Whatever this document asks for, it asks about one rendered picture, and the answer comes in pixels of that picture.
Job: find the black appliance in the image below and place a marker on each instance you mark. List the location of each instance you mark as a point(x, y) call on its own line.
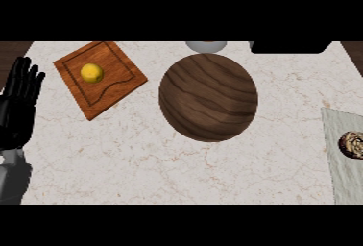
point(289, 47)

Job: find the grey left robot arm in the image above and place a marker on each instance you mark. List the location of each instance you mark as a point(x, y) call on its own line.
point(12, 179)

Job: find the brown and cream pastry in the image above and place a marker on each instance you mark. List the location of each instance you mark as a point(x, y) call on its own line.
point(352, 144)

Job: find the dark wooden oval bowl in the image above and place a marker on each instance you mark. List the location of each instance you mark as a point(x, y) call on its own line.
point(208, 97)

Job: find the pale grey round bowl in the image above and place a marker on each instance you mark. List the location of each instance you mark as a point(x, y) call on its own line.
point(205, 46)

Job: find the pale grey placemat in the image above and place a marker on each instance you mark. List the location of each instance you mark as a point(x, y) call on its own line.
point(344, 153)

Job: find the yellow pear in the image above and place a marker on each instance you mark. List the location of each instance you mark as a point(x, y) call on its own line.
point(91, 73)

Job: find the brown wooden cutting board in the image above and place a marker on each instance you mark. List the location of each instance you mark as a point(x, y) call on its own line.
point(100, 80)

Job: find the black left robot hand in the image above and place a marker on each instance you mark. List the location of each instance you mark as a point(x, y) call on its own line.
point(16, 105)

